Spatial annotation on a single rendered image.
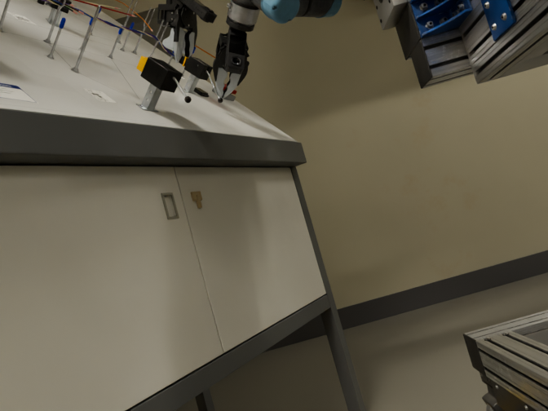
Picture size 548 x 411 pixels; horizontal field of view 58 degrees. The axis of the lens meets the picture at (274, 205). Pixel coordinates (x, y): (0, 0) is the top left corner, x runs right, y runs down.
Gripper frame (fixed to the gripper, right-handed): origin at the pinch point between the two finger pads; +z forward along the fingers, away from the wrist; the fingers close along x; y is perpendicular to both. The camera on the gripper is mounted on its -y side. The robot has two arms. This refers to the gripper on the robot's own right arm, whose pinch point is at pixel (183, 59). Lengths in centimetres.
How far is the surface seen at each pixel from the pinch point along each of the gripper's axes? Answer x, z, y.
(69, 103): 56, 16, -17
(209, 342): 39, 59, -38
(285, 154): -11.0, 23.6, -28.7
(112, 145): 54, 22, -25
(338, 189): -166, 49, 1
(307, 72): -171, -19, 31
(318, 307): -11, 65, -44
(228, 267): 26, 48, -34
